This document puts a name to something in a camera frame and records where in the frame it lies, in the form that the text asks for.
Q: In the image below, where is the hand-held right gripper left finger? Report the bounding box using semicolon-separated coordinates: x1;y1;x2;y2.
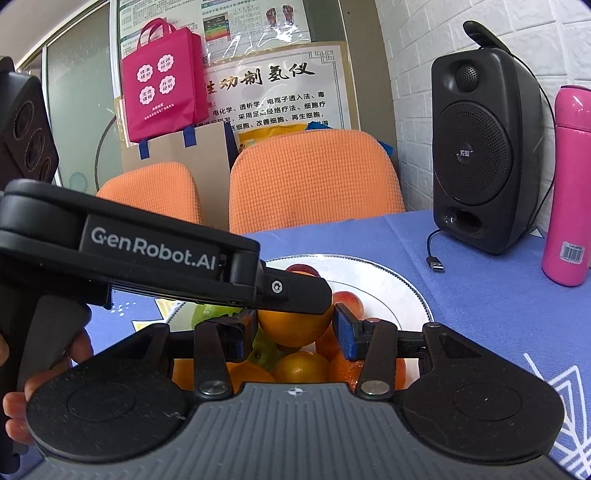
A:
95;318;254;401

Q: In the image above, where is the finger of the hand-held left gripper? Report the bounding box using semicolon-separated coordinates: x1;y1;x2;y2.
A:
255;260;334;320

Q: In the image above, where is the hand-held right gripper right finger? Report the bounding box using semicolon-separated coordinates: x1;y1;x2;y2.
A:
333;302;488;401

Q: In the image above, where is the green apple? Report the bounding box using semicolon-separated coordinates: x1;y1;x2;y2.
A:
191;302;242;326
249;327;283;371

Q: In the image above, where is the bright red plum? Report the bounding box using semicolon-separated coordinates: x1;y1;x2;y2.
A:
332;290;371;322

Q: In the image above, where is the large orange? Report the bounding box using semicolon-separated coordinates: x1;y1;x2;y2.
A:
257;305;334;348

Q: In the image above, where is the yellowish orange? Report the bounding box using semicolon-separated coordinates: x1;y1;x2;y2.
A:
272;351;331;384

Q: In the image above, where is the white plate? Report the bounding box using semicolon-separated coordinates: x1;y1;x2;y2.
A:
164;253;435;386

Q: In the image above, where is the person's left hand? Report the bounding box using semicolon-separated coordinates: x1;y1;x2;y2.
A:
0;328;94;446

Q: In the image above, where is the orange chair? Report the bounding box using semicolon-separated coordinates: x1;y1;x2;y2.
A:
229;129;406;234
96;161;204;227

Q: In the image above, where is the brown cardboard box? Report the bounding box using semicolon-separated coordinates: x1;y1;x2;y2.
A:
121;124;232;193

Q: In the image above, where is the blue printed tablecloth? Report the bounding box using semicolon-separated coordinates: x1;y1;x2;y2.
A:
83;210;591;477

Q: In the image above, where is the yellow plastic bag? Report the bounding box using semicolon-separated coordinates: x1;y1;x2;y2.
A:
235;122;311;154

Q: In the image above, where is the magenta tote bag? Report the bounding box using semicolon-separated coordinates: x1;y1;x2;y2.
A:
121;18;209;144

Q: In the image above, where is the black speaker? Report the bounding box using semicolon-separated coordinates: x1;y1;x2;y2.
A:
430;50;544;256

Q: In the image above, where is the pink bottle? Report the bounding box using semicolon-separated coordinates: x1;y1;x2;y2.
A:
542;84;591;287

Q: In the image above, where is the usb cable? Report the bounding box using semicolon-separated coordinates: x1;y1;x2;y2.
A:
426;228;447;274

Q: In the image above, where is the white calligraphy wall poster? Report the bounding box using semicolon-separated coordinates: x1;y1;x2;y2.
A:
202;43;362;136

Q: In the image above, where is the foot chart wall poster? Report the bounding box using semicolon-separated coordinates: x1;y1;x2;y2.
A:
117;0;308;59

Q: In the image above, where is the black speaker cable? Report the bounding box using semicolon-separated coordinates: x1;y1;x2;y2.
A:
508;51;556;234

